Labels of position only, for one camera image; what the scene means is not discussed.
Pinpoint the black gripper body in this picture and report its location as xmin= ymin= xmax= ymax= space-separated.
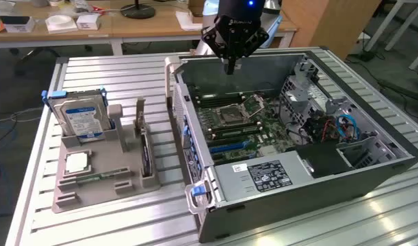
xmin=210 ymin=0 xmax=265 ymax=59

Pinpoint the graphics card with metal bracket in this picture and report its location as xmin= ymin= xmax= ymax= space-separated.
xmin=133 ymin=97 xmax=154 ymax=178

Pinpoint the white paper stack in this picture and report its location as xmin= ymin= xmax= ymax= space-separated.
xmin=174 ymin=10 xmax=204 ymax=31

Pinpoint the brown cardboard box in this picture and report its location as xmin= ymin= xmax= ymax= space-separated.
xmin=188 ymin=0 xmax=206 ymax=17

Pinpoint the wooden cabinet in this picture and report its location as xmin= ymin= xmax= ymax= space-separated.
xmin=280 ymin=0 xmax=383 ymax=61

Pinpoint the black round lamp base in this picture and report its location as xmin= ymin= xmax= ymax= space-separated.
xmin=120 ymin=0 xmax=156 ymax=19

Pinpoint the perforated metal drive cage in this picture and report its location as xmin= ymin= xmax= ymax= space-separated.
xmin=279 ymin=74 xmax=331 ymax=125

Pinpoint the CPU socket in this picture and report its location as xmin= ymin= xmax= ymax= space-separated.
xmin=217 ymin=104 xmax=245 ymax=124

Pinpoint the white box with red button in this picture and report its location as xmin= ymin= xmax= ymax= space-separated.
xmin=352 ymin=32 xmax=372 ymax=56

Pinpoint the black power adapter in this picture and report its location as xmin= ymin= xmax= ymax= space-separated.
xmin=357 ymin=51 xmax=376 ymax=62

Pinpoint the green motherboard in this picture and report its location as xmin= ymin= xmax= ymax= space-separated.
xmin=186 ymin=86 xmax=288 ymax=166

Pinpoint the small white labelled box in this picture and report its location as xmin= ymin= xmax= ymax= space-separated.
xmin=74 ymin=14 xmax=101 ymax=31

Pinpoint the black installed RAM stick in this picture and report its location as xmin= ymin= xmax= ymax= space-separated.
xmin=210 ymin=125 xmax=261 ymax=139

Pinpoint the blue expansion slot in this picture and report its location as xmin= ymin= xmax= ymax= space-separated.
xmin=206 ymin=142 xmax=247 ymax=154

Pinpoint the silver chipset heatsink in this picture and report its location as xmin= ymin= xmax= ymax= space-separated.
xmin=260 ymin=145 xmax=281 ymax=157

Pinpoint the white box with round bowl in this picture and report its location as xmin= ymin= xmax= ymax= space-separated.
xmin=43 ymin=14 xmax=78 ymax=35

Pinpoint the black floor stand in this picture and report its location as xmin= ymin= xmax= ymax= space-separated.
xmin=375 ymin=76 xmax=418 ymax=103

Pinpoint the hard disk with blue caddy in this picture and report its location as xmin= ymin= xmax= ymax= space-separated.
xmin=39 ymin=86 xmax=109 ymax=143

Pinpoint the wooden desk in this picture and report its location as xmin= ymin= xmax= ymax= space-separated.
xmin=0 ymin=0 xmax=297 ymax=49

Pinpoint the black office chair base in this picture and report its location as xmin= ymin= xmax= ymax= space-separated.
xmin=9 ymin=46 xmax=93 ymax=76

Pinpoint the grey power supply unit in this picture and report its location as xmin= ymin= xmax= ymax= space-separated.
xmin=213 ymin=151 xmax=313 ymax=202

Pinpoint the grey metal disk bay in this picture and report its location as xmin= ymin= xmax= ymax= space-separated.
xmin=335 ymin=133 xmax=399 ymax=170

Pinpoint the white box with black lid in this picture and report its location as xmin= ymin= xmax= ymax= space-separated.
xmin=0 ymin=15 xmax=35 ymax=33

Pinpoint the grey parts rack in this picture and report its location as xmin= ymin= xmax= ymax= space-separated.
xmin=50 ymin=104 xmax=161 ymax=215

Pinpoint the silver CPU chip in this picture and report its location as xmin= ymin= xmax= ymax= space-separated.
xmin=65 ymin=153 xmax=92 ymax=174

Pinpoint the green RAM stick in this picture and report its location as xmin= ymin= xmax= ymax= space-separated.
xmin=74 ymin=172 xmax=117 ymax=183

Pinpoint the black open PC case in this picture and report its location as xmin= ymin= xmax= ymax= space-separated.
xmin=162 ymin=46 xmax=418 ymax=244

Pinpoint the white table frame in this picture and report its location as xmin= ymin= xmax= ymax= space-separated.
xmin=364 ymin=0 xmax=418 ymax=70

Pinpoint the red and yellow wire bundle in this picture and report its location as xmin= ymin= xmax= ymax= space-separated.
xmin=311 ymin=115 xmax=335 ymax=143

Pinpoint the blue wire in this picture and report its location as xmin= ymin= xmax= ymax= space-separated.
xmin=335 ymin=114 xmax=363 ymax=141

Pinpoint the white floor cable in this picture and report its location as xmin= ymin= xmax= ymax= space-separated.
xmin=0 ymin=107 xmax=41 ymax=122

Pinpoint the blue floor cable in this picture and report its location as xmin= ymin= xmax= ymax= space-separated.
xmin=0 ymin=120 xmax=17 ymax=221

